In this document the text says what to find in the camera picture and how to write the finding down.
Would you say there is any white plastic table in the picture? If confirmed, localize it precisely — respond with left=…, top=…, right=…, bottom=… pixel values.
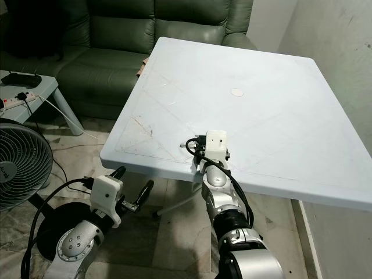
left=99, top=36, right=372, bottom=219

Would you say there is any black standing fan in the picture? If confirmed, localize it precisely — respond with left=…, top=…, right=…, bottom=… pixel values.
left=0, top=118, right=95, bottom=263

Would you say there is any small brown cloth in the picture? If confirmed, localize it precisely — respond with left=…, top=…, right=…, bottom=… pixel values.
left=137, top=56, right=150, bottom=77

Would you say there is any green leather sofa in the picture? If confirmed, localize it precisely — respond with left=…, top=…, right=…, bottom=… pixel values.
left=0, top=0, right=260, bottom=120

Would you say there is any small grey side table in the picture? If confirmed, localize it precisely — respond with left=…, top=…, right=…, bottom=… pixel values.
left=0, top=73, right=85, bottom=137

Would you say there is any white power strip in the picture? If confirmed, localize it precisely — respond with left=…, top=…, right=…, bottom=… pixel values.
left=2, top=94, right=36, bottom=109

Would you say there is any black handheld controller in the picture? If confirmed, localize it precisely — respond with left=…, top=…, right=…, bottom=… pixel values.
left=0, top=72, right=42, bottom=88

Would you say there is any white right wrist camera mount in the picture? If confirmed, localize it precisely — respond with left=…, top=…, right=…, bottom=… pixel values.
left=203, top=130, right=229, bottom=161

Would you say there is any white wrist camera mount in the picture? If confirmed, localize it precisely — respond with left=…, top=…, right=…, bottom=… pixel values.
left=203, top=130, right=229, bottom=161
left=90, top=174, right=124, bottom=228

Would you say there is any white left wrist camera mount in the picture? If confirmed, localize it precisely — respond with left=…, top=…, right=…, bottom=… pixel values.
left=90, top=174, right=124, bottom=228

